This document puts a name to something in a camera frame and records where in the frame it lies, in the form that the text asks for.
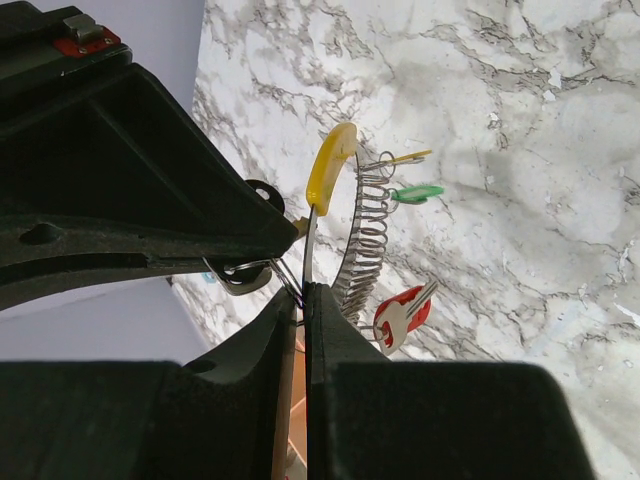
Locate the green tag key upper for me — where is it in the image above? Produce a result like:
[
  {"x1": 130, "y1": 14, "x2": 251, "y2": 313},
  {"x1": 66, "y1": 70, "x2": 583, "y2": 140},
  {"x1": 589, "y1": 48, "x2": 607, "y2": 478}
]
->
[{"x1": 390, "y1": 185, "x2": 444, "y2": 205}]

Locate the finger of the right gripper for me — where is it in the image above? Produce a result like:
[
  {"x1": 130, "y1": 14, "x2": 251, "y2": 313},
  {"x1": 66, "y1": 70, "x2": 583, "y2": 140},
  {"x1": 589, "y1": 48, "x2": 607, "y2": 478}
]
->
[{"x1": 1, "y1": 215, "x2": 280, "y2": 310}]

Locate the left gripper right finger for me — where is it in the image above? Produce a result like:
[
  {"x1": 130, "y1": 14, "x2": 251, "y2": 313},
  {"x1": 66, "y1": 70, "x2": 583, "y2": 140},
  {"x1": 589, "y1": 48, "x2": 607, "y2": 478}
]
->
[{"x1": 304, "y1": 283, "x2": 594, "y2": 479}]

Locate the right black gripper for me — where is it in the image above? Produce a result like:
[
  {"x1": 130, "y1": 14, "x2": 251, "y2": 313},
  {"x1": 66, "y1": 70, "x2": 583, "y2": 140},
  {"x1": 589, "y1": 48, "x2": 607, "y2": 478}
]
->
[{"x1": 1, "y1": 1, "x2": 297, "y2": 250}]

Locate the yellow tag key upper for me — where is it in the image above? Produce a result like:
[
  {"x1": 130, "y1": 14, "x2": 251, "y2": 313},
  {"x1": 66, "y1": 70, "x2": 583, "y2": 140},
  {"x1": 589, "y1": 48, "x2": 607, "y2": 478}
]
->
[{"x1": 379, "y1": 150, "x2": 432, "y2": 166}]

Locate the black tag key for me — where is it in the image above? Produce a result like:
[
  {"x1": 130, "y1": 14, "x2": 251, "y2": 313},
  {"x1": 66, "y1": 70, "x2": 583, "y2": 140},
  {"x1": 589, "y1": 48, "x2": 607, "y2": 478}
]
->
[{"x1": 202, "y1": 179, "x2": 302, "y2": 306}]

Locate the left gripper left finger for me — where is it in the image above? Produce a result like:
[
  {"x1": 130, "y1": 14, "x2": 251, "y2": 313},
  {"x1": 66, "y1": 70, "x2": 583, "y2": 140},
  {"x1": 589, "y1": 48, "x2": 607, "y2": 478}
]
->
[{"x1": 1, "y1": 292, "x2": 296, "y2": 479}]

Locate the peach plastic desk organizer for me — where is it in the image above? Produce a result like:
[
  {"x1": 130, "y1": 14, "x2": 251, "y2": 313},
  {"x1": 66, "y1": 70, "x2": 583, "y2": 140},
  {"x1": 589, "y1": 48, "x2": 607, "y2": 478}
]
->
[{"x1": 271, "y1": 338, "x2": 307, "y2": 479}]

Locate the red tag key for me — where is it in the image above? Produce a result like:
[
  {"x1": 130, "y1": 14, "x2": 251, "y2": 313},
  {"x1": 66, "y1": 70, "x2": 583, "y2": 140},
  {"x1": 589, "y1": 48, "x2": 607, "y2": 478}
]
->
[{"x1": 361, "y1": 280, "x2": 439, "y2": 356}]

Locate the metal coil keyring yellow handle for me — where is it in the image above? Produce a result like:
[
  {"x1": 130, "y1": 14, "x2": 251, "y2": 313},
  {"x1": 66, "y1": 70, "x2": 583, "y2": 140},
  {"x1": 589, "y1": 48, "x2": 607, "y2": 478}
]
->
[{"x1": 302, "y1": 122, "x2": 396, "y2": 324}]

